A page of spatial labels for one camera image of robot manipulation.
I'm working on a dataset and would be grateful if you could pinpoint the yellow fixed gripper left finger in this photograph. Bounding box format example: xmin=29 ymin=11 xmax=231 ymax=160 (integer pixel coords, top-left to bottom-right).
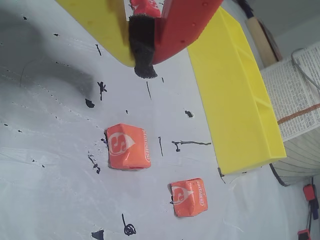
xmin=54 ymin=0 xmax=137 ymax=68

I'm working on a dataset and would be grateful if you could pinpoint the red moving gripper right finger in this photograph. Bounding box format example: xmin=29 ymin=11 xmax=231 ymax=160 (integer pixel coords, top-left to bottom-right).
xmin=128 ymin=0 xmax=224 ymax=79

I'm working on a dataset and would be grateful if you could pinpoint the red candy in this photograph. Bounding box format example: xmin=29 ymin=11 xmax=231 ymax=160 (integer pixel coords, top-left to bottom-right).
xmin=129 ymin=0 xmax=162 ymax=18

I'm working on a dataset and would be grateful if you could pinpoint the orange candy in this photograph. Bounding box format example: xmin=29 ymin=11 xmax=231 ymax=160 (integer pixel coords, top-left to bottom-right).
xmin=104 ymin=122 xmax=152 ymax=171
xmin=167 ymin=177 xmax=209 ymax=218

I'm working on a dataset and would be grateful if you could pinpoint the yellow three-compartment box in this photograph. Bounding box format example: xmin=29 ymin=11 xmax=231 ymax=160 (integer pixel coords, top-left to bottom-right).
xmin=187 ymin=6 xmax=288 ymax=176

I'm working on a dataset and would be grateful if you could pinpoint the brown rubber band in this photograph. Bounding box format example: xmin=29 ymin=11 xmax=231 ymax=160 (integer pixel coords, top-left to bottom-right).
xmin=276 ymin=102 xmax=320 ymax=126

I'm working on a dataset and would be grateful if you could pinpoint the white plastic table cover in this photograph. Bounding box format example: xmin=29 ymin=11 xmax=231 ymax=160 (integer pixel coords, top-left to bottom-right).
xmin=0 ymin=0 xmax=320 ymax=240

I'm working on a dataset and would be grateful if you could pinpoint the black stand with red tips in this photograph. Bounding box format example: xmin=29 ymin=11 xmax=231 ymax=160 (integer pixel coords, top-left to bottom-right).
xmin=296 ymin=176 xmax=320 ymax=240

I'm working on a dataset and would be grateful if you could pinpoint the wooden handled tool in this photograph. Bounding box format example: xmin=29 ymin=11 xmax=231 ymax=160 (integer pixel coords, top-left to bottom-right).
xmin=236 ymin=0 xmax=278 ymax=68

